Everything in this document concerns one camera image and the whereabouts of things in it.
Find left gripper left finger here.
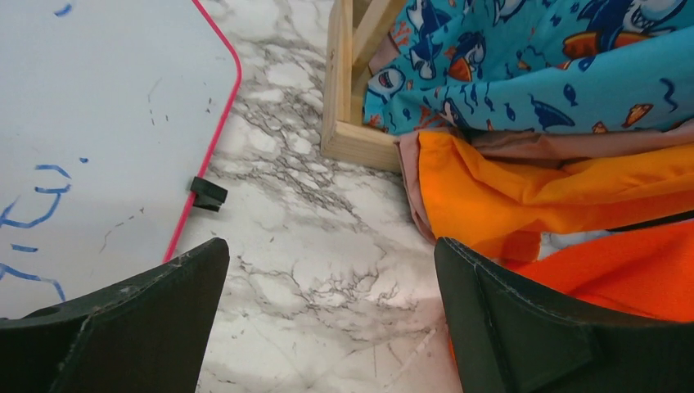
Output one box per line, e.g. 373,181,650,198
1,237,230,392

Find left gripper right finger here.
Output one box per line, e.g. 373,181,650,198
435,237,693,392

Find red-orange shorts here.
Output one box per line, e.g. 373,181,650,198
449,219,694,359

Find orange shorts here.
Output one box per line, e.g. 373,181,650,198
418,132,693,262

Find pink beige shorts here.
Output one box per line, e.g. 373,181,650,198
368,32,694,245

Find blue shark print shorts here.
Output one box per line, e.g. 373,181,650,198
362,1,693,136

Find small black clip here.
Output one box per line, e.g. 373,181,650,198
190,176,228,212

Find wooden clothes rack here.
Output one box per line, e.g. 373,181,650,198
320,0,405,172

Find whiteboard with pink frame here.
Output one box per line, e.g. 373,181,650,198
1,1,241,318

